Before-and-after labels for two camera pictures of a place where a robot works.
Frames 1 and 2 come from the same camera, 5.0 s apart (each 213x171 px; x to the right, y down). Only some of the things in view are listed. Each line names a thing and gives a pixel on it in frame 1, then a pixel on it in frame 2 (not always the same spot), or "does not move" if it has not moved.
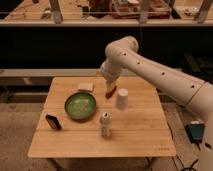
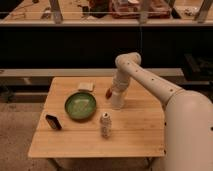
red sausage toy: [107, 95] does not move
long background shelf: [69, 38] does not move
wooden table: [77, 120] does not move
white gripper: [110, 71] → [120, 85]
